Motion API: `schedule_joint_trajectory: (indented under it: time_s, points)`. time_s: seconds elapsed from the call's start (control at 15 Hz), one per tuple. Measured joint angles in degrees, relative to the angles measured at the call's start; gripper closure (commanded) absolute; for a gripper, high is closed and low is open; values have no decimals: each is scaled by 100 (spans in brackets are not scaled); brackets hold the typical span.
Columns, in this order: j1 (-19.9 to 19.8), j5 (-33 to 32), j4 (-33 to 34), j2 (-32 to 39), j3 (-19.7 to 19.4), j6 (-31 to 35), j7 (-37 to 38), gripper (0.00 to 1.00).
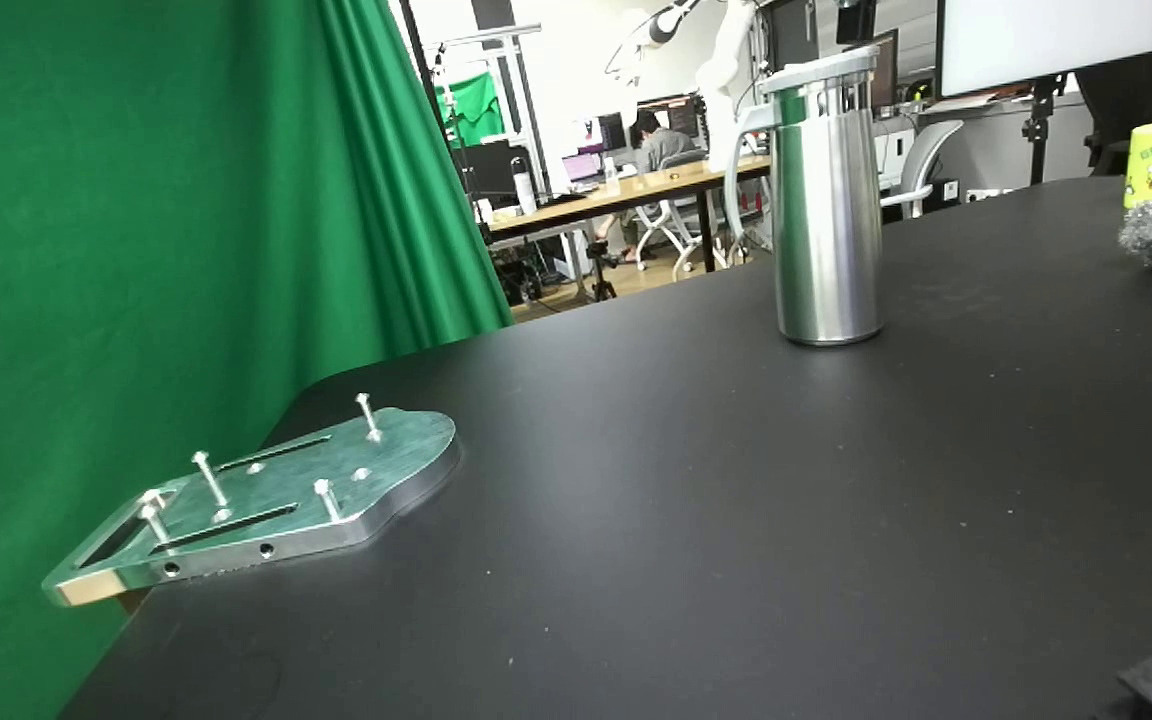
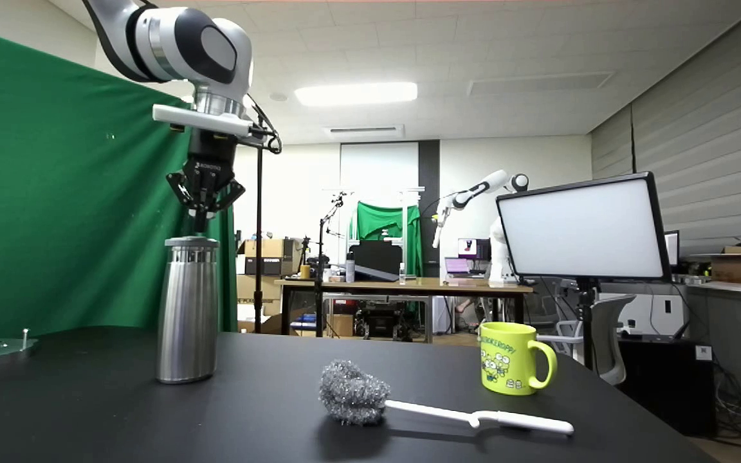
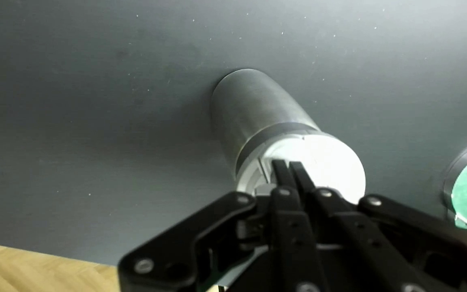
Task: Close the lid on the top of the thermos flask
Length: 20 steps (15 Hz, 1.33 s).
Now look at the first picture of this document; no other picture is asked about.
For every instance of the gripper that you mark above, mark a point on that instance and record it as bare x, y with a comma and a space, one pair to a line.
855, 20

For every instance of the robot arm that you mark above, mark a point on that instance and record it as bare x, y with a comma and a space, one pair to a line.
731, 60

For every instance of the thermos flask lid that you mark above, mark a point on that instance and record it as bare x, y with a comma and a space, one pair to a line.
816, 72

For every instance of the steel thermos flask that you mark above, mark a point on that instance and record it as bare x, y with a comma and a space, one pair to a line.
826, 220

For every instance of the white office chair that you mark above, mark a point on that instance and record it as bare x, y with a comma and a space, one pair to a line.
926, 160

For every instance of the white screen monitor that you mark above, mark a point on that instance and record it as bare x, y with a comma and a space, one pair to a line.
1056, 35

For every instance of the row of monitors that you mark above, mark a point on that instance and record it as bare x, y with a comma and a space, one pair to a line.
676, 115

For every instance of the person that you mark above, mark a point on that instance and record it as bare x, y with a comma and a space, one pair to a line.
661, 145

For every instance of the long wooden table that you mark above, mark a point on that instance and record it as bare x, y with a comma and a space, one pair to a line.
626, 192

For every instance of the laptop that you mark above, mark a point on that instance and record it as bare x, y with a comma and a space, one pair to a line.
583, 166

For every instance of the white bottle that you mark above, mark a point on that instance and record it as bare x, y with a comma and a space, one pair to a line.
525, 192

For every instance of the small green cloth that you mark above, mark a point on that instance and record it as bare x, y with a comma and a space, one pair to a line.
476, 105

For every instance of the metal plate with bolts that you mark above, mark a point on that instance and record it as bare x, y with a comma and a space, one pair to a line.
276, 500

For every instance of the green fabric backdrop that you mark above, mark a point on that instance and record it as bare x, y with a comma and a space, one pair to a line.
136, 250

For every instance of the camera on tripod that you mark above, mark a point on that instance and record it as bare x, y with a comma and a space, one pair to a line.
600, 268

